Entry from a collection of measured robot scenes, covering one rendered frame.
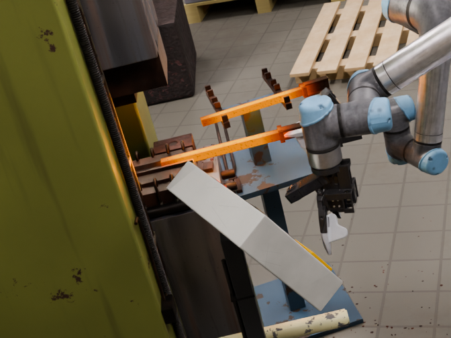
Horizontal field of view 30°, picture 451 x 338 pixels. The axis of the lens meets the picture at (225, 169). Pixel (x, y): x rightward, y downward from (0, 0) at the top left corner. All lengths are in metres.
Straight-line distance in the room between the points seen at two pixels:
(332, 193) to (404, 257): 1.63
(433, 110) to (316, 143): 0.52
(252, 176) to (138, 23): 0.99
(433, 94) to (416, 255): 1.34
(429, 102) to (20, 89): 1.05
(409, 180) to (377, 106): 2.20
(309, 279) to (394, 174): 2.34
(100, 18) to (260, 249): 0.72
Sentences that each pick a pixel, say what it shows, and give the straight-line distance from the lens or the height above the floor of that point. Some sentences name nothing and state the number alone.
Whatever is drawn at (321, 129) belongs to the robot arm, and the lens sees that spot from 1.81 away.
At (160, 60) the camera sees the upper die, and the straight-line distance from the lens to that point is 2.12.
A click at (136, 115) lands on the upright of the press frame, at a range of 2.56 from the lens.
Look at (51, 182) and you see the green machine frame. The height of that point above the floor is 1.24.
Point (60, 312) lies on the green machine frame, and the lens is 2.10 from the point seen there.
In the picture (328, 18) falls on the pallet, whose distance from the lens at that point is 5.86.
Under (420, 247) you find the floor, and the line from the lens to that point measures 3.53.
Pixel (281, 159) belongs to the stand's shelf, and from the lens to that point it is 2.93.
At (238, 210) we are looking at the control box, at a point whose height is 1.19.
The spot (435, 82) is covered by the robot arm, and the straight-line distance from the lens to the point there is 2.24.
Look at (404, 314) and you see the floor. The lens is 3.21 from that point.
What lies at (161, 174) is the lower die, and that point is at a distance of 2.33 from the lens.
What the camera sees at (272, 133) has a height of 1.01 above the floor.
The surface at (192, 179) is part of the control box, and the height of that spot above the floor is 1.19.
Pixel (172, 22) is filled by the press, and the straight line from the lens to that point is 5.22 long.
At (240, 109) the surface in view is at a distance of 2.72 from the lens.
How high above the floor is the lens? 2.04
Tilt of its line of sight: 28 degrees down
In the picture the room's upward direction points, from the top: 15 degrees counter-clockwise
